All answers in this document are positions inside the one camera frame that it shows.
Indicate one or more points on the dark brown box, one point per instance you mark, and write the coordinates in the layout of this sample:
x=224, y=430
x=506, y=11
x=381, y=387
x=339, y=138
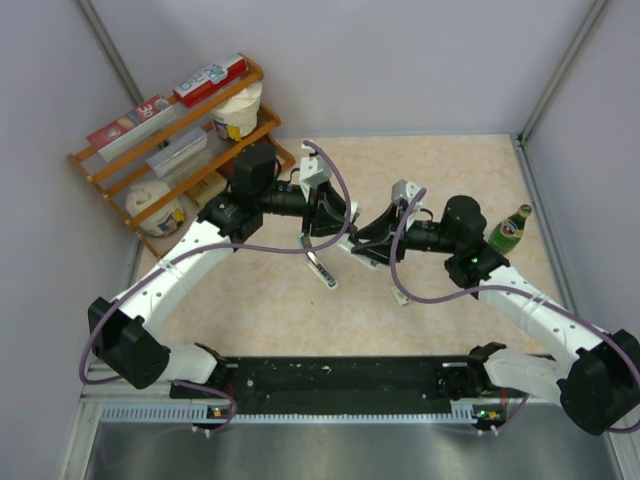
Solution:
x=225, y=163

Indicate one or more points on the brown cardboard box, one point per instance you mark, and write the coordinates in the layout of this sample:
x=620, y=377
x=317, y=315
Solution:
x=206, y=188

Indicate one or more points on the silver foil box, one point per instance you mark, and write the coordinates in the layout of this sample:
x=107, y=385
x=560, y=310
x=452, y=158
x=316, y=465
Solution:
x=168, y=158

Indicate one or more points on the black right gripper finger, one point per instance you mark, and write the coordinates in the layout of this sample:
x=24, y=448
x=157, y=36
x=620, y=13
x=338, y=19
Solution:
x=375, y=251
x=379, y=227

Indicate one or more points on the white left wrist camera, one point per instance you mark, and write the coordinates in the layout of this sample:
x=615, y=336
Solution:
x=314, y=169

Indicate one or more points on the orange wooden shelf rack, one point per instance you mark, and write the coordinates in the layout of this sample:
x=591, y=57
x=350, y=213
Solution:
x=112, y=180

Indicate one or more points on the green glass bottle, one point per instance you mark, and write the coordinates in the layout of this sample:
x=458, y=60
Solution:
x=507, y=234

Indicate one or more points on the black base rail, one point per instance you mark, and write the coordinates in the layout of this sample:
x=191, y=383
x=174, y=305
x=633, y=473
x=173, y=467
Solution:
x=350, y=385

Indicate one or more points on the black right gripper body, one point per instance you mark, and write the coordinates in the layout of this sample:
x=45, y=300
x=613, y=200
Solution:
x=403, y=245

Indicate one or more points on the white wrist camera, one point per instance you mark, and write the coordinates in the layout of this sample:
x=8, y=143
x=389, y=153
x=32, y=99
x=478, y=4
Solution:
x=314, y=169
x=403, y=191

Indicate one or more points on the red white wrap box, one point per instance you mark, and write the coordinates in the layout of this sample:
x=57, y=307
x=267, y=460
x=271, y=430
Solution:
x=133, y=127

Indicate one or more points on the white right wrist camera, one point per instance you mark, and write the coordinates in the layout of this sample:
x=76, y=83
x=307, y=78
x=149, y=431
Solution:
x=403, y=191

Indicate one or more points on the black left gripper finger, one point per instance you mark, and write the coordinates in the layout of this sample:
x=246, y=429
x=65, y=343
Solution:
x=331, y=200
x=327, y=224

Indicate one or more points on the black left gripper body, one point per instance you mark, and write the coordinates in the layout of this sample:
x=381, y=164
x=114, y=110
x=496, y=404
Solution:
x=314, y=207

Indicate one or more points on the white staple box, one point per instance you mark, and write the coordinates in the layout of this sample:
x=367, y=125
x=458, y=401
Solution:
x=347, y=241

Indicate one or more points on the red white foil box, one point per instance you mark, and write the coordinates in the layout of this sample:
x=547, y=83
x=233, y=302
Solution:
x=210, y=79

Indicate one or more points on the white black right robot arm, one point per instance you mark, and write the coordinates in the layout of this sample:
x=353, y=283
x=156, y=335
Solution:
x=592, y=374

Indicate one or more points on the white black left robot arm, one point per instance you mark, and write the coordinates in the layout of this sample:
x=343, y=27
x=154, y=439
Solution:
x=124, y=331

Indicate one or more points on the small white red packet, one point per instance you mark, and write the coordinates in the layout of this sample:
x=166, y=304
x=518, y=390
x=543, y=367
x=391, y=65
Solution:
x=401, y=299

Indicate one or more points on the light blue stapler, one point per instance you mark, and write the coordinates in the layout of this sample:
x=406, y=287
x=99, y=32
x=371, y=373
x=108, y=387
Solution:
x=315, y=264

